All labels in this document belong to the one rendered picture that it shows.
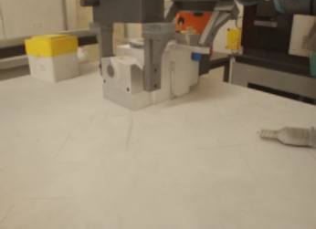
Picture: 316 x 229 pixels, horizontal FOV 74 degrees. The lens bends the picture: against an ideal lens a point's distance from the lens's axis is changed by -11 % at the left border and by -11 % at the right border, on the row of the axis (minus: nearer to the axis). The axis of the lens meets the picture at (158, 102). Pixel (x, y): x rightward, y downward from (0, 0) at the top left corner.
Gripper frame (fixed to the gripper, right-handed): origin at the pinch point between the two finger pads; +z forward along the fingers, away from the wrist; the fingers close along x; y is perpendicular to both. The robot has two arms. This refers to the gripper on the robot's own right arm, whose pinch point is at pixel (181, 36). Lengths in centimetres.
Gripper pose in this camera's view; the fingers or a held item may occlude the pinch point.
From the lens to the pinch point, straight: 48.8
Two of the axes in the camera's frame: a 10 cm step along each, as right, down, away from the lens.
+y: -5.4, -4.0, -7.4
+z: -4.6, 8.8, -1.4
